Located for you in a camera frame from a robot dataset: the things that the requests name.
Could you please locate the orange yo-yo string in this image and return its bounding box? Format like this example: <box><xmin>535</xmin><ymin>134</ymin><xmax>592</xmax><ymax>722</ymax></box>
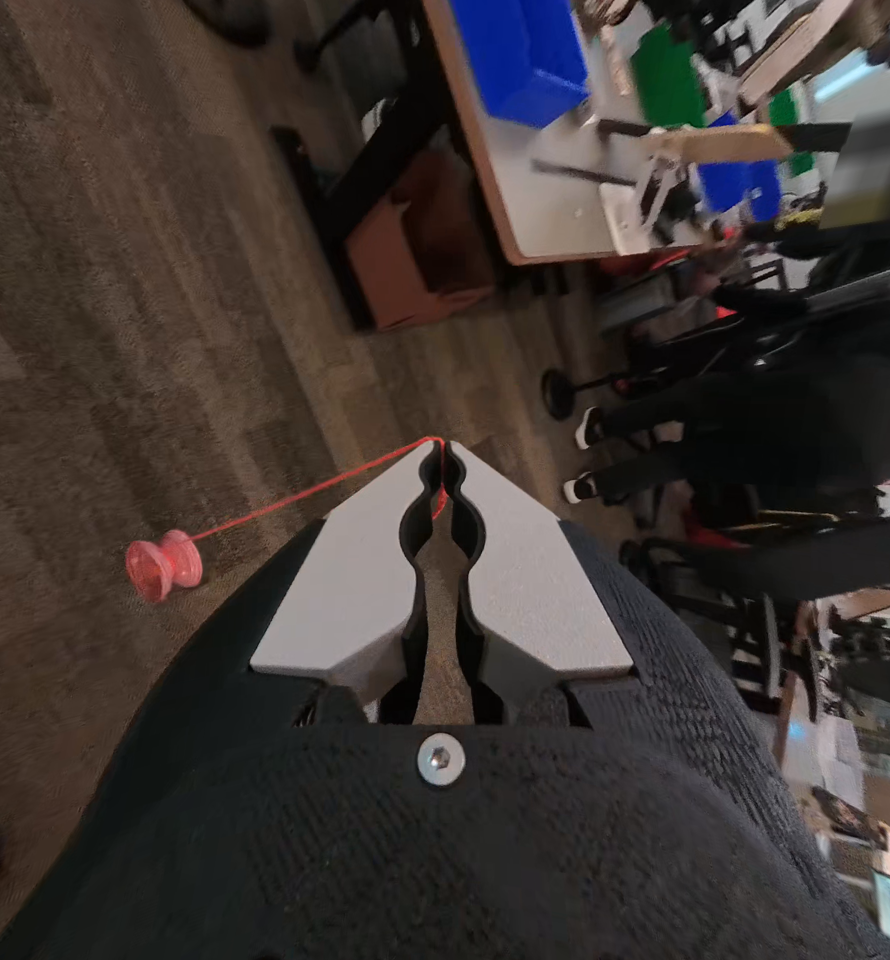
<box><xmin>190</xmin><ymin>435</ymin><xmax>453</xmax><ymax>544</ymax></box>

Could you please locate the red orange object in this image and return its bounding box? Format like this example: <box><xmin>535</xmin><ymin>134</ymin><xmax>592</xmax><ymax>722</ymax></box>
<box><xmin>595</xmin><ymin>240</ymin><xmax>716</xmax><ymax>279</ymax></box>

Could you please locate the grey work table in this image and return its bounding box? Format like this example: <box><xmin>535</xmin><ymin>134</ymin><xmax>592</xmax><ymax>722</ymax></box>
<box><xmin>273</xmin><ymin>0</ymin><xmax>851</xmax><ymax>334</ymax></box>

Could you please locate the white tilted stand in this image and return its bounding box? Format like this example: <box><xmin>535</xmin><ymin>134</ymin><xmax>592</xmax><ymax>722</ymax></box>
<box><xmin>595</xmin><ymin>117</ymin><xmax>854</xmax><ymax>249</ymax></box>

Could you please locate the green parts bin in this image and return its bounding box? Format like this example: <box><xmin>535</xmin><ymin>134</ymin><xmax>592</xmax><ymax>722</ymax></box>
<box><xmin>630</xmin><ymin>27</ymin><xmax>708</xmax><ymax>129</ymax></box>
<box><xmin>768</xmin><ymin>87</ymin><xmax>813</xmax><ymax>178</ymax></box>

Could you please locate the large blue parts bin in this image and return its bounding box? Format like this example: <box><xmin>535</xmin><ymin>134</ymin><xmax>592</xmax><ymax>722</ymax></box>
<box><xmin>448</xmin><ymin>0</ymin><xmax>591</xmax><ymax>129</ymax></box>

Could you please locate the small blue parts bin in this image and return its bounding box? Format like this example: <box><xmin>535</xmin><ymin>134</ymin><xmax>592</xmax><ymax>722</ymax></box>
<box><xmin>697</xmin><ymin>113</ymin><xmax>786</xmax><ymax>223</ymax></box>

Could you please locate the cardboard box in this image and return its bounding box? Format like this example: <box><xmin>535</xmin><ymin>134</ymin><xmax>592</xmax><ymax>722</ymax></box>
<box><xmin>345</xmin><ymin>147</ymin><xmax>501</xmax><ymax>334</ymax></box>

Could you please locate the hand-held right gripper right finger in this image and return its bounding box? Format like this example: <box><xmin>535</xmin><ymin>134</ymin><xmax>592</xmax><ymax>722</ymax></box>
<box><xmin>447</xmin><ymin>440</ymin><xmax>635</xmax><ymax>699</ymax></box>

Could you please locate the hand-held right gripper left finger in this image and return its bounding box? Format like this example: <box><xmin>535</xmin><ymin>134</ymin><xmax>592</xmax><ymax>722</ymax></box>
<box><xmin>250</xmin><ymin>440</ymin><xmax>447</xmax><ymax>706</ymax></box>

